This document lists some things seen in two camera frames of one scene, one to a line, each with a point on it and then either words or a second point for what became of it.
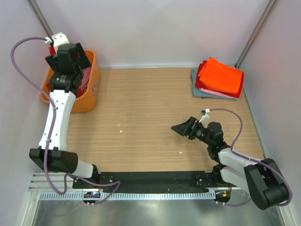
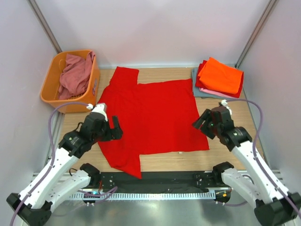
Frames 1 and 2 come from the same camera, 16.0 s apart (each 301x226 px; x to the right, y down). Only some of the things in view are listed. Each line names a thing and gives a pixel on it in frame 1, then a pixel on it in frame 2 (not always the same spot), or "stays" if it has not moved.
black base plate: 150,181 stays
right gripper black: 183,129 to 206,116
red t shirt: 52,50 to 155,118
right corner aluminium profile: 262,20 stays
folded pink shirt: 211,92 stays
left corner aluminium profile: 41,19 stays
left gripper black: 83,60 to 115,133
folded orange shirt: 217,75 stays
